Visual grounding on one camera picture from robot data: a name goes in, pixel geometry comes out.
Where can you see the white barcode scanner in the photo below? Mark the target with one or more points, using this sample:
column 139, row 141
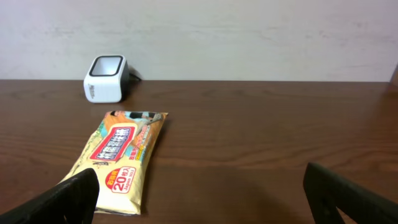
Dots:
column 107, row 79

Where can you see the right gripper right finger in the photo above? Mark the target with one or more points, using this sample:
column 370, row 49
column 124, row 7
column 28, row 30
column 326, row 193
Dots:
column 328, row 193

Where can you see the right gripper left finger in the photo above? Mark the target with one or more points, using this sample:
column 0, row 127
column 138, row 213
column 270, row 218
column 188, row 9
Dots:
column 71, row 201

